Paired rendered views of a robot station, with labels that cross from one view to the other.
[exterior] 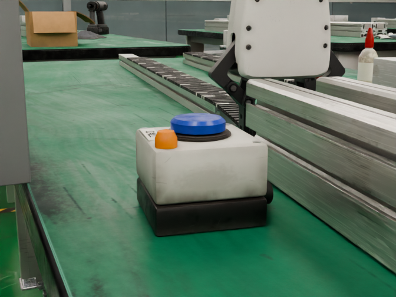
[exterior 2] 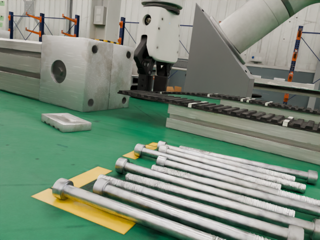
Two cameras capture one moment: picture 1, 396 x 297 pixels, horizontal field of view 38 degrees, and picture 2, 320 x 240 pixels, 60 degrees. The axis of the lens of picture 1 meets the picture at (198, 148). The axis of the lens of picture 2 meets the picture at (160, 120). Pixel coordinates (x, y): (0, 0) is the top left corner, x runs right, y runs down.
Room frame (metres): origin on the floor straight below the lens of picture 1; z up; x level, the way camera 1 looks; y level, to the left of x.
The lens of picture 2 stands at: (1.03, -0.48, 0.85)
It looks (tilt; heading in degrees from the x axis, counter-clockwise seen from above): 11 degrees down; 135
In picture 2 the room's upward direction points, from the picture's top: 7 degrees clockwise
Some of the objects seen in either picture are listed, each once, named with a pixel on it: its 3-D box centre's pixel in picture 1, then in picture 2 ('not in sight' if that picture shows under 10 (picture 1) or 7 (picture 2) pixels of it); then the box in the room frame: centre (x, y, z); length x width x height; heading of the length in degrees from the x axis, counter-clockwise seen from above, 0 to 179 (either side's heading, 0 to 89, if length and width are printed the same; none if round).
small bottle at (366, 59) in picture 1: (368, 58); not in sight; (1.14, -0.34, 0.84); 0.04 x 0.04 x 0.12
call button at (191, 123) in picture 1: (197, 129); not in sight; (0.41, 0.00, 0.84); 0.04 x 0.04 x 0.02
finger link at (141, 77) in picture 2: not in sight; (142, 78); (0.61, -0.12, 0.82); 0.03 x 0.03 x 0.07; 15
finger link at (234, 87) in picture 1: (239, 113); (163, 79); (0.59, -0.04, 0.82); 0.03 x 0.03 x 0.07; 15
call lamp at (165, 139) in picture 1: (165, 137); not in sight; (0.37, 0.02, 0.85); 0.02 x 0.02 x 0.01
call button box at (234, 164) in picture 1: (208, 172); not in sight; (0.41, -0.01, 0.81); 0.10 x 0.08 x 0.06; 105
